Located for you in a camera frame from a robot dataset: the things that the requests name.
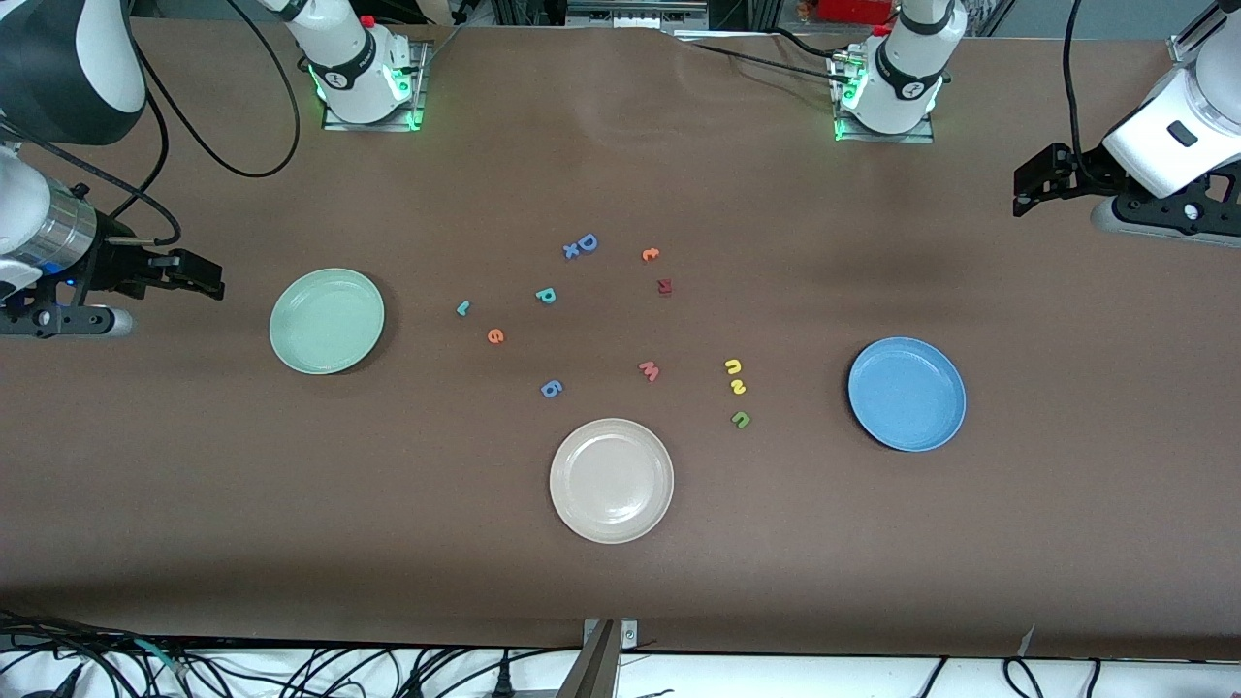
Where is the pale green plate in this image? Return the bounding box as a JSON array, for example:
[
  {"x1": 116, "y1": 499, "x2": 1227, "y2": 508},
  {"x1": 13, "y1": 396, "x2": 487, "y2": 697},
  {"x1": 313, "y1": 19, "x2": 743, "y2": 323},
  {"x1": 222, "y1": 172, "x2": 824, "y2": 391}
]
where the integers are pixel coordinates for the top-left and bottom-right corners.
[{"x1": 269, "y1": 268, "x2": 386, "y2": 376}]

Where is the aluminium corner extrusion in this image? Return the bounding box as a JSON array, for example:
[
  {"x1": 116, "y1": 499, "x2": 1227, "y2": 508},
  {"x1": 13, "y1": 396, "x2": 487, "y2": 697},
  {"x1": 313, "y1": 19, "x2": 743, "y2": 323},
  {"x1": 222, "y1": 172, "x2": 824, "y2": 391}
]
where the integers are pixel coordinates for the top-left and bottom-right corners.
[{"x1": 1168, "y1": 0, "x2": 1225, "y2": 65}]

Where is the blue plate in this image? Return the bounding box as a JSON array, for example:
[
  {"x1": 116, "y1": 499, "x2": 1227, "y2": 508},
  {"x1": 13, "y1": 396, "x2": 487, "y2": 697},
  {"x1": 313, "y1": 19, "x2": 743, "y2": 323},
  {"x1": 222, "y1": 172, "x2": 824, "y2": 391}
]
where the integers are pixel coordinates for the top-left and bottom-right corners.
[{"x1": 847, "y1": 336, "x2": 968, "y2": 453}]

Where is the red box behind table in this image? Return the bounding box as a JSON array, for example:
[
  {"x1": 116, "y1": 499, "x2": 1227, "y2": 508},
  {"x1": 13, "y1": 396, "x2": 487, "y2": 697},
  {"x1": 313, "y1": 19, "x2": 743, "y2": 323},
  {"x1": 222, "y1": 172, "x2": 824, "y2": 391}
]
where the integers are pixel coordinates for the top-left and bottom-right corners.
[{"x1": 817, "y1": 0, "x2": 895, "y2": 25}]

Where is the beige plate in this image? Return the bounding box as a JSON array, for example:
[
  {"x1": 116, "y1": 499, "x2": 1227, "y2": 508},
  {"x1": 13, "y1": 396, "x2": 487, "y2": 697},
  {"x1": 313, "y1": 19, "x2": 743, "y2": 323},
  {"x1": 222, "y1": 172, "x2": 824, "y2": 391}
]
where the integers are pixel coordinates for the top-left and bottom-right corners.
[{"x1": 549, "y1": 418, "x2": 675, "y2": 545}]

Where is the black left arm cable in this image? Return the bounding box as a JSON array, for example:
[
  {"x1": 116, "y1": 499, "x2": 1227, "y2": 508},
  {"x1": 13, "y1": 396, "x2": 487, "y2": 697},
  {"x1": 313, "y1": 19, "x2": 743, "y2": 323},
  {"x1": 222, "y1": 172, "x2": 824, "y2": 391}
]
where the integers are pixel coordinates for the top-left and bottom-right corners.
[{"x1": 1063, "y1": 0, "x2": 1108, "y2": 191}]

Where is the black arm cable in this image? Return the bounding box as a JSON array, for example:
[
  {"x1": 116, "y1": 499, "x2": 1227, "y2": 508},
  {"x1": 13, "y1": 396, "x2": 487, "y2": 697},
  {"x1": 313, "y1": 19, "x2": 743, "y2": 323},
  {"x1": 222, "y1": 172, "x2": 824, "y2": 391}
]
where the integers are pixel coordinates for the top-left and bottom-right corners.
[
  {"x1": 1063, "y1": 0, "x2": 1108, "y2": 191},
  {"x1": 0, "y1": 0, "x2": 302, "y2": 245}
]

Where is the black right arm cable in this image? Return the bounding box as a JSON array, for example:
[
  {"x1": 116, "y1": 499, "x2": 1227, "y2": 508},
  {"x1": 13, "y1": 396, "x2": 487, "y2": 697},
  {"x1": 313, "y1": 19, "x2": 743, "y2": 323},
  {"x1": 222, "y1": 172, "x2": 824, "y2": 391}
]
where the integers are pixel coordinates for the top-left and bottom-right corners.
[{"x1": 0, "y1": 0, "x2": 302, "y2": 245}]

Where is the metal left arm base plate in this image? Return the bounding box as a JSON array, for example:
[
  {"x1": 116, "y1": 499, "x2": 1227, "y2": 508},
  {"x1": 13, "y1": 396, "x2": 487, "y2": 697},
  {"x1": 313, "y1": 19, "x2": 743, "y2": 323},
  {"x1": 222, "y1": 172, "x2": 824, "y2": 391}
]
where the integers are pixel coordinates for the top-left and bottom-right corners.
[{"x1": 832, "y1": 48, "x2": 937, "y2": 144}]

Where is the short black table cable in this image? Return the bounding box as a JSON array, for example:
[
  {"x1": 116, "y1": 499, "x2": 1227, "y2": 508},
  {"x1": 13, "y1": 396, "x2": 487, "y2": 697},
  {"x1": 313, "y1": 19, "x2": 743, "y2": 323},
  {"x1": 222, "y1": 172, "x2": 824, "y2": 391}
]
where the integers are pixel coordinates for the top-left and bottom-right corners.
[{"x1": 771, "y1": 27, "x2": 854, "y2": 59}]

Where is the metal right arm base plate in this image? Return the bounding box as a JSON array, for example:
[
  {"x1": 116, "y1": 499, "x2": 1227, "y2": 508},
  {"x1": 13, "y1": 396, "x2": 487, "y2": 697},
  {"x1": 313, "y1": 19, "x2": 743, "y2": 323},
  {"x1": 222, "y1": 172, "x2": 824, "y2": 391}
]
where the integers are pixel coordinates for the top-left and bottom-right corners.
[{"x1": 322, "y1": 41, "x2": 430, "y2": 132}]

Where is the long black table cable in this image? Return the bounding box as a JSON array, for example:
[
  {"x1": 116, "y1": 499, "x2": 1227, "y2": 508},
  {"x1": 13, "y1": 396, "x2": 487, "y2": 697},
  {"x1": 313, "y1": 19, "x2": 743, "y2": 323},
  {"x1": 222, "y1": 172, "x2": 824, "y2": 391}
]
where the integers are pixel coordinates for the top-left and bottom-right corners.
[{"x1": 690, "y1": 39, "x2": 854, "y2": 86}]

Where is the teal floor cable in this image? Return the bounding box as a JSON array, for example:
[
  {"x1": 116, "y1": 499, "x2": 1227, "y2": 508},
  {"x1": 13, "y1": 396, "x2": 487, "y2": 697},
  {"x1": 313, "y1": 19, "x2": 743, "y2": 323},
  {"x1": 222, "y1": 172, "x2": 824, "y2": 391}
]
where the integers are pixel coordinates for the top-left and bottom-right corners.
[{"x1": 134, "y1": 637, "x2": 187, "y2": 677}]

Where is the aluminium frame behind table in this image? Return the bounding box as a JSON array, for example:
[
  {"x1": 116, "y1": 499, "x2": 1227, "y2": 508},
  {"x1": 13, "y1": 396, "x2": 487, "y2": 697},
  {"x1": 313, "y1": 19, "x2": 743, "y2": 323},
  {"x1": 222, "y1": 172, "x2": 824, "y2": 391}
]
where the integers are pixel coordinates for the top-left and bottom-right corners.
[{"x1": 565, "y1": 0, "x2": 711, "y2": 30}]

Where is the looped black floor cable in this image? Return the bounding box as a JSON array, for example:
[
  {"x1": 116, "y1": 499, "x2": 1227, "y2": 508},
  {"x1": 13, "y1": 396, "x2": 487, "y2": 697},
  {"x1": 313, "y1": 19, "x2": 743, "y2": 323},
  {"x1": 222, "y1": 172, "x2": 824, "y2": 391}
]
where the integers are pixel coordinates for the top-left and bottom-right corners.
[{"x1": 1002, "y1": 657, "x2": 1046, "y2": 698}]

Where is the metal table edge bracket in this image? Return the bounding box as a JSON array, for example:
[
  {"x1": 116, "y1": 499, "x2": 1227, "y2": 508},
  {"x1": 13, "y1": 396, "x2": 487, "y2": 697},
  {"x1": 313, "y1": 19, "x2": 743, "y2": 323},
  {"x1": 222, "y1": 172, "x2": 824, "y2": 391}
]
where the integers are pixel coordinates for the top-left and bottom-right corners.
[{"x1": 555, "y1": 618, "x2": 639, "y2": 698}]

